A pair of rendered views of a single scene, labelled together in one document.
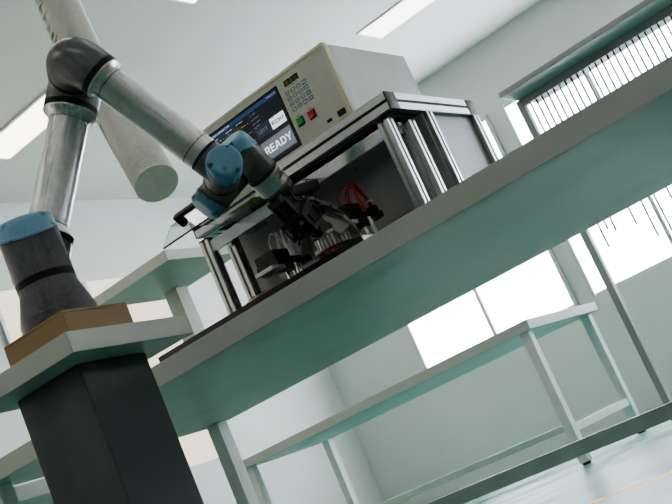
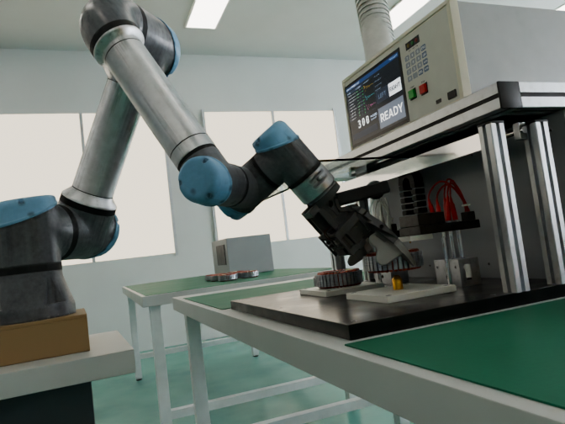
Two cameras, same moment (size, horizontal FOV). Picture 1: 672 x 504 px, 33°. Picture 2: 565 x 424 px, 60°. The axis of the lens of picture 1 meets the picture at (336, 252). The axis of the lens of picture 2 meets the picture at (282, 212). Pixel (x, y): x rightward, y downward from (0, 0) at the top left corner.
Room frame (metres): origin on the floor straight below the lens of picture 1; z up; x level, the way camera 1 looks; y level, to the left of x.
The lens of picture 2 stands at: (1.61, -0.41, 0.88)
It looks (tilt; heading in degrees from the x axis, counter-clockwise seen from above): 4 degrees up; 36
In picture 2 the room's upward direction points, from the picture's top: 7 degrees counter-clockwise
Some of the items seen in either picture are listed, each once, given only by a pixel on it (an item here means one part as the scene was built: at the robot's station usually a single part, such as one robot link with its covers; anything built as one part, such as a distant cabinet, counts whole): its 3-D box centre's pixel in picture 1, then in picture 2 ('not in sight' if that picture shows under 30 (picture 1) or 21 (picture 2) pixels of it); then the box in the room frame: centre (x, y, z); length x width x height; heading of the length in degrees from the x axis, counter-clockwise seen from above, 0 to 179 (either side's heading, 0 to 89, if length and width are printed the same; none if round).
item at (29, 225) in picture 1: (33, 248); (28, 230); (2.08, 0.54, 0.98); 0.13 x 0.12 x 0.14; 16
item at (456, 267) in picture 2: not in sight; (456, 271); (2.63, -0.09, 0.80); 0.07 x 0.05 x 0.06; 57
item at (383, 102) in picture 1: (334, 169); (462, 141); (2.84, -0.08, 1.09); 0.68 x 0.44 x 0.05; 57
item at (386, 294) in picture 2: not in sight; (398, 292); (2.51, -0.01, 0.78); 0.15 x 0.15 x 0.01; 57
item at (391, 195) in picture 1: (346, 229); (451, 214); (2.79, -0.05, 0.92); 0.66 x 0.01 x 0.30; 57
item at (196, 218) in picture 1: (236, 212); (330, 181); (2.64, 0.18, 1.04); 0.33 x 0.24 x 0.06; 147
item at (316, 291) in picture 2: not in sight; (340, 288); (2.64, 0.19, 0.78); 0.15 x 0.15 x 0.01; 57
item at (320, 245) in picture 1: (336, 242); (393, 260); (2.50, -0.01, 0.84); 0.11 x 0.11 x 0.04
